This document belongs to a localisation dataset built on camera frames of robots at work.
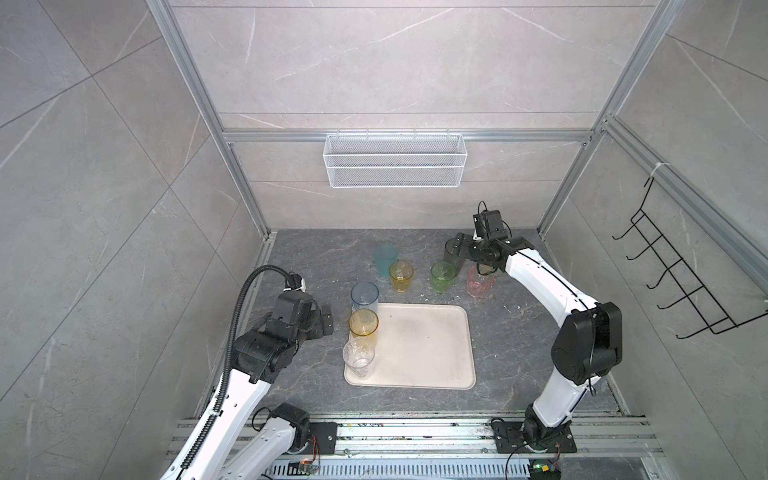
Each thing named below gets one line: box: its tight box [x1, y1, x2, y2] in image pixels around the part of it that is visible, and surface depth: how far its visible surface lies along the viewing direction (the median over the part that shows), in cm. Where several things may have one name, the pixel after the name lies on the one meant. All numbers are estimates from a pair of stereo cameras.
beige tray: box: [344, 303, 477, 390], surface depth 90 cm
